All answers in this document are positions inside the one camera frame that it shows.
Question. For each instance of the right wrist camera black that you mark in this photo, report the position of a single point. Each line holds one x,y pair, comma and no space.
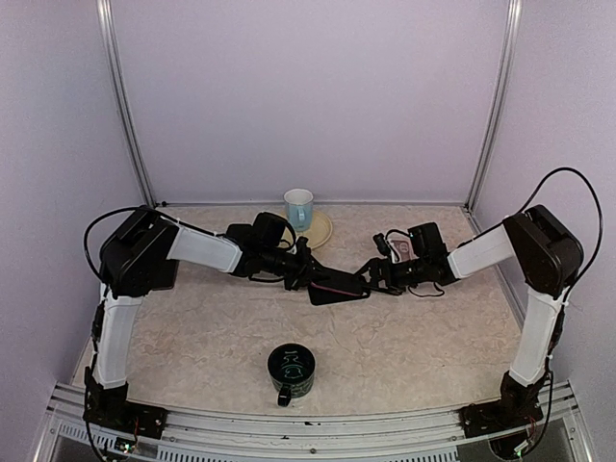
383,246

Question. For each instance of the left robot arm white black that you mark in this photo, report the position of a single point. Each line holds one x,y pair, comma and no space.
143,255

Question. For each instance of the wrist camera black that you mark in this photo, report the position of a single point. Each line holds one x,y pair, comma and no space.
301,249
383,246

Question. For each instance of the pink phone case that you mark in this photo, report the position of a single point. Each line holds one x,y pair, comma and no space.
401,249

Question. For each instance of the light blue mug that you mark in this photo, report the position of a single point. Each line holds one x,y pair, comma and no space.
299,208

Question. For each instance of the black smartphone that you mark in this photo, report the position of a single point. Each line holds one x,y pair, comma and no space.
345,282

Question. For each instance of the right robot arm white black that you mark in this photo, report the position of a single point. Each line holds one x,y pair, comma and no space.
549,257

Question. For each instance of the right aluminium corner post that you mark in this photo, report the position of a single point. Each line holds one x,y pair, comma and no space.
507,57

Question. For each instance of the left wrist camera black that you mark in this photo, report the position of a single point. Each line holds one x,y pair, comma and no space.
301,249

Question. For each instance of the beige plate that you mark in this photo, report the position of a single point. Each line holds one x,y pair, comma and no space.
319,232

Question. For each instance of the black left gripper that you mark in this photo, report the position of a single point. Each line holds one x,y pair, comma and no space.
307,273

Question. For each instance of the black mug with green print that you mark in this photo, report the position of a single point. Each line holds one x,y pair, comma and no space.
291,369

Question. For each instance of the purple-edged smartphone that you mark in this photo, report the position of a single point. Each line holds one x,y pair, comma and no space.
165,279

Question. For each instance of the aluminium front rail frame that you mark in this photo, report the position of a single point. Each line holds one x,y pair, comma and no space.
425,435

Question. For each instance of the aluminium corner post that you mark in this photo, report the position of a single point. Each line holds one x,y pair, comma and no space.
507,57
107,27

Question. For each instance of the left aluminium corner post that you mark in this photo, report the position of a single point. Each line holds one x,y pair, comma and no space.
107,27

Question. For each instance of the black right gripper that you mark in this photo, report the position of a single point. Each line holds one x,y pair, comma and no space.
376,264

